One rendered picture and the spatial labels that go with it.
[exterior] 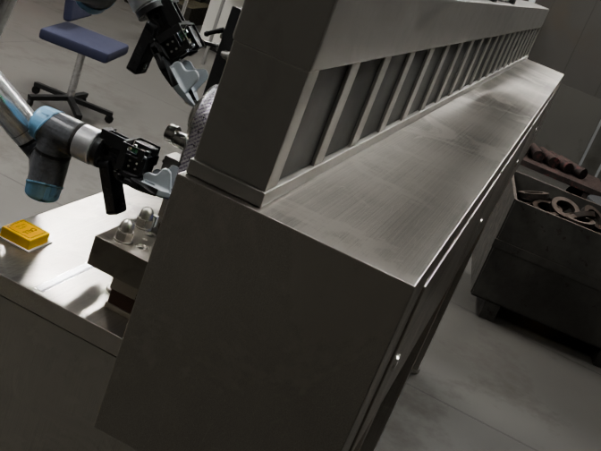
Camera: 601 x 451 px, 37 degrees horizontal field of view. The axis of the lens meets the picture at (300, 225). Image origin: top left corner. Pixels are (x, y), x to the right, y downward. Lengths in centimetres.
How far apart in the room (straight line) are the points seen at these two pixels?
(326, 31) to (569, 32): 931
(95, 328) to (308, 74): 96
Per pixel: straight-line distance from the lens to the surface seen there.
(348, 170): 109
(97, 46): 561
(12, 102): 201
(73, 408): 176
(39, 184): 194
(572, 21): 1009
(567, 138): 1014
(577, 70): 1009
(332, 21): 81
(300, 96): 82
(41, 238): 189
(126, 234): 169
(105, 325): 168
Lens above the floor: 171
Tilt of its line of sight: 19 degrees down
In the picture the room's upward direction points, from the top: 21 degrees clockwise
